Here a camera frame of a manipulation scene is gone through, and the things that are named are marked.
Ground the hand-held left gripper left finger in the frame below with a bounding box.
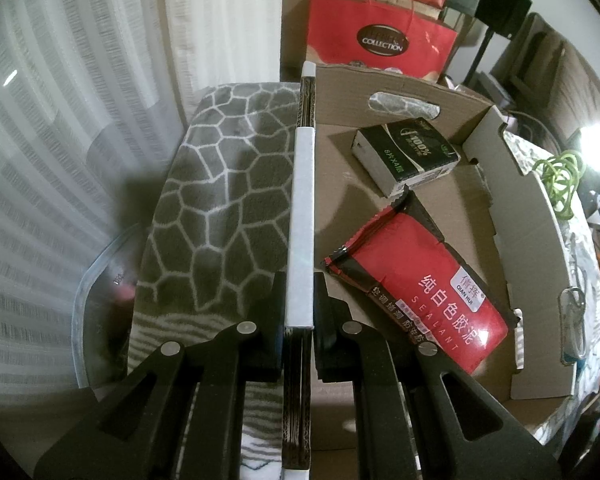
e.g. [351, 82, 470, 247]
[34, 270, 287, 480]

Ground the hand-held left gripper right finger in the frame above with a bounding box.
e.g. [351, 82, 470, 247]
[314, 271, 564, 480]

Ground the cardboard box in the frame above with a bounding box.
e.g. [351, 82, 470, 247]
[280, 60, 581, 480]

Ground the red sealant packet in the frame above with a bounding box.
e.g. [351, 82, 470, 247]
[321, 191, 511, 376]

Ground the grey patterned blanket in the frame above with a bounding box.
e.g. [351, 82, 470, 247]
[127, 81, 600, 480]

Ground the black tissue pack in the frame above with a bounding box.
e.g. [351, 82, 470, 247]
[350, 117, 463, 198]

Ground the metal carabiner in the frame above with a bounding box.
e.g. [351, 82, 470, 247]
[557, 285, 588, 361]

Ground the white curtain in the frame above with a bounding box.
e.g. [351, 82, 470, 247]
[0, 0, 285, 411]

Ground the red gift bag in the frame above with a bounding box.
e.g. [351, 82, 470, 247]
[305, 0, 460, 81]

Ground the brown wooden chair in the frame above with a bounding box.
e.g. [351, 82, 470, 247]
[490, 12, 600, 141]

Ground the black speaker on stand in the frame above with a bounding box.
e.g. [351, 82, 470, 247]
[442, 0, 533, 91]

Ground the green coiled cable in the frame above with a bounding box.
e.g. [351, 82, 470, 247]
[532, 150, 586, 218]

